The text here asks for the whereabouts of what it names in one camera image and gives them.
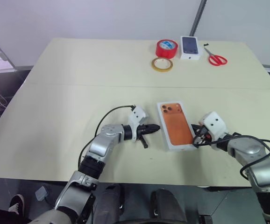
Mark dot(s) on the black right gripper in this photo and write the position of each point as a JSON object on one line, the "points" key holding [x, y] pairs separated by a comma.
{"points": [[203, 137]]}

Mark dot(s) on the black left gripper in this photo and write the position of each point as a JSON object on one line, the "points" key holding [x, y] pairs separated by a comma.
{"points": [[142, 131]]}

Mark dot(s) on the white phone box lid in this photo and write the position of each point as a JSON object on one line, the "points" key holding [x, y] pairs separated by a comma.
{"points": [[177, 126]]}

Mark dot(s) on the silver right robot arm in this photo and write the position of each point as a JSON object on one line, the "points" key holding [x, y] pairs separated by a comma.
{"points": [[254, 158]]}

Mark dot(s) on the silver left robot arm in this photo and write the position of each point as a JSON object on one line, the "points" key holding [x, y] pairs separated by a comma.
{"points": [[102, 144]]}

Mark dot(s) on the white box with blue phone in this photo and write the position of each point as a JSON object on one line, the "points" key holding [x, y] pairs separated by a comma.
{"points": [[191, 47]]}

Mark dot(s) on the yellow tape roll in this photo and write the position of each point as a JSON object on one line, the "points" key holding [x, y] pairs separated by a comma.
{"points": [[162, 65]]}

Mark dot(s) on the red tape roll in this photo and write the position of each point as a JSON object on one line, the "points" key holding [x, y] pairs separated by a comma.
{"points": [[166, 48]]}

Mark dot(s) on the grey metal pole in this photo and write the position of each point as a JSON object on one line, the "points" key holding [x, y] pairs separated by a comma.
{"points": [[198, 16]]}

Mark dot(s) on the small grey floor object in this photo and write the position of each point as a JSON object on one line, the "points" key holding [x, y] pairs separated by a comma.
{"points": [[41, 193]]}

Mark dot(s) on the black and white sneaker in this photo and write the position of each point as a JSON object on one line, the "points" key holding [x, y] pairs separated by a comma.
{"points": [[16, 205]]}

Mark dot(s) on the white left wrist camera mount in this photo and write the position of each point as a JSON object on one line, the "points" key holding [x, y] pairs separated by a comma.
{"points": [[137, 115]]}

